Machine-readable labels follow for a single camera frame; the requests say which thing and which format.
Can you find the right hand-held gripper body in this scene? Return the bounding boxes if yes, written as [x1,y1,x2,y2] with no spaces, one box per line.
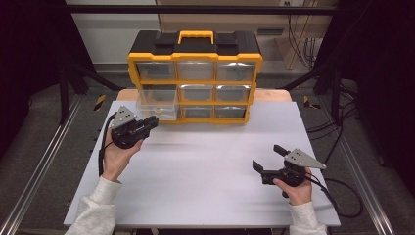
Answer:
[260,148,328,188]

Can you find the clear organizer drawer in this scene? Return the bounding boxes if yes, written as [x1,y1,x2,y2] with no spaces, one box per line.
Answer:
[136,85,180,121]
[216,62,257,82]

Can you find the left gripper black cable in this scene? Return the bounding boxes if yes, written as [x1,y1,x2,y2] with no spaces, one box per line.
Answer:
[98,112,118,177]

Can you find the grid of clear plastic drawers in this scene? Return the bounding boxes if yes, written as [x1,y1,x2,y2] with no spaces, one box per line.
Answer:
[135,61,253,119]

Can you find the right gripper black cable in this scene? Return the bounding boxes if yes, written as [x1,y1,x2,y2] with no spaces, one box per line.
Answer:
[304,172,342,218]

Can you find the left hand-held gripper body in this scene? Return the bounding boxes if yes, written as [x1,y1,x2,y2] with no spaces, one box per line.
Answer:
[109,105,152,150]

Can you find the black floor cable loop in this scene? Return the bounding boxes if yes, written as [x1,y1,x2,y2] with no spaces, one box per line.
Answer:
[321,177,364,219]

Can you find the person's right hand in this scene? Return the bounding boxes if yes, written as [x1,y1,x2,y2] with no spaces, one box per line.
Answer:
[273,167,313,207]

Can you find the yellow black hazard tape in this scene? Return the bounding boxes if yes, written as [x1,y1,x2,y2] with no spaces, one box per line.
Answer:
[302,95,322,111]
[93,94,107,112]

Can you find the black floor cables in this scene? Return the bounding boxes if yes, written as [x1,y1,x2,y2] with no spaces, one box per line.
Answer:
[306,81,360,141]

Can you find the hanging black cable bundle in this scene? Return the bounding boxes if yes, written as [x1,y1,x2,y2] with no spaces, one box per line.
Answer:
[286,13,326,71]

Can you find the black metal stand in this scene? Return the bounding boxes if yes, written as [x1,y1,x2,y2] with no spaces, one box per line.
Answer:
[280,63,346,126]
[58,63,126,125]

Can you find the person's left hand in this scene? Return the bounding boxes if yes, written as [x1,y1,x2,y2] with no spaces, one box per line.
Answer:
[102,128,145,182]

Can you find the black curtain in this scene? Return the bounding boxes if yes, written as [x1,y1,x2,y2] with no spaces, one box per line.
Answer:
[317,0,415,190]
[0,0,96,158]

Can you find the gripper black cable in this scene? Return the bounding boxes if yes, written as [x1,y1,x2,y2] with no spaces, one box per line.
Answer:
[304,172,342,218]
[98,112,118,177]

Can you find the yellow black drawer cabinet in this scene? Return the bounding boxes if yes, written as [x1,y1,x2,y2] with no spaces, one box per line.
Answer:
[126,29,264,125]

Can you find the aluminium floor rail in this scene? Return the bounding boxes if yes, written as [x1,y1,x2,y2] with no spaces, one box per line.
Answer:
[339,136,397,235]
[0,94,82,235]

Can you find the wooden table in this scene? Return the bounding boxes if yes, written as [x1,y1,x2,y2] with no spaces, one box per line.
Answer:
[116,88,293,103]

